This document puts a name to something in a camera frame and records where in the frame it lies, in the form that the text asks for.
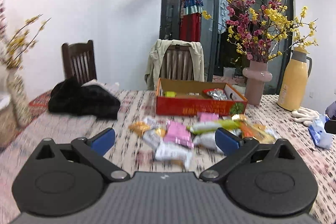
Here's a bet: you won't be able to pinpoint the green snack bar packet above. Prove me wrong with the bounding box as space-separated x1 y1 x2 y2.
164 91 177 98

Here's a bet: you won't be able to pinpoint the yellow and red flower branches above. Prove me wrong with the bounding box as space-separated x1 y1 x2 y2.
202 0 318 63

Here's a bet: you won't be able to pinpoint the white work gloves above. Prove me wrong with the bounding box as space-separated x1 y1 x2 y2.
291 107 320 127

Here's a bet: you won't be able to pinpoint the yellow thermos jug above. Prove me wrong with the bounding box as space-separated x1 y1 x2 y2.
277 47 312 111

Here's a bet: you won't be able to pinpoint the silver red foil snack bag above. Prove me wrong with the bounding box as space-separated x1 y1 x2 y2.
206 88 228 101

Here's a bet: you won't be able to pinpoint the red cardboard snack box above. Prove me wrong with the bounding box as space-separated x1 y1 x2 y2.
155 78 248 116

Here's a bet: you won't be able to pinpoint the dark wooden chair left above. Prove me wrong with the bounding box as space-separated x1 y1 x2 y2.
62 40 97 85

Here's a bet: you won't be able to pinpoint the red traditional dress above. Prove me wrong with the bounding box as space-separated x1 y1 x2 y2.
179 0 203 42

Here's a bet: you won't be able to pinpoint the green white long snack packet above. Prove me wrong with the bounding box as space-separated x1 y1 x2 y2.
187 119 239 135

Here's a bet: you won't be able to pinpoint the silver oat crisp packet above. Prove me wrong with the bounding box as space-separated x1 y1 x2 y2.
154 142 193 169

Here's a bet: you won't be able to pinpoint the small speckled vase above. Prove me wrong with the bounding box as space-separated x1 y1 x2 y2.
7 69 32 128

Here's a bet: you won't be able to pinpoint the pink ring vase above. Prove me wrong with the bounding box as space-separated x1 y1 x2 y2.
243 61 273 106

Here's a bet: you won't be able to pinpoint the person in purple jacket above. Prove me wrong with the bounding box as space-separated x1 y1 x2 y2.
325 101 336 120

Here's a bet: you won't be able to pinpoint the orange gold snack packet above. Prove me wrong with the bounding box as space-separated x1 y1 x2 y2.
239 122 276 144

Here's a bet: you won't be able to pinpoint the beige jacket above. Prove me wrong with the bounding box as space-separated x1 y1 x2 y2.
144 39 205 90

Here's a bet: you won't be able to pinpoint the pink snack packet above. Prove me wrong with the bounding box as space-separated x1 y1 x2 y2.
163 121 194 149

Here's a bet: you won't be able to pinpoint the blue white plastic bag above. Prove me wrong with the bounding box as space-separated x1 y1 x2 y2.
308 115 333 149

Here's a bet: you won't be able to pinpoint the black cloth bundle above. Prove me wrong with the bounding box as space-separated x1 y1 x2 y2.
48 77 121 120

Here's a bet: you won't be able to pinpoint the wooden chair with jacket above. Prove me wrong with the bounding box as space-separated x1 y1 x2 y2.
159 40 194 81

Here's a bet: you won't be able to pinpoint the calligraphy tablecloth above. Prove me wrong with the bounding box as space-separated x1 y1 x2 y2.
1 90 335 223

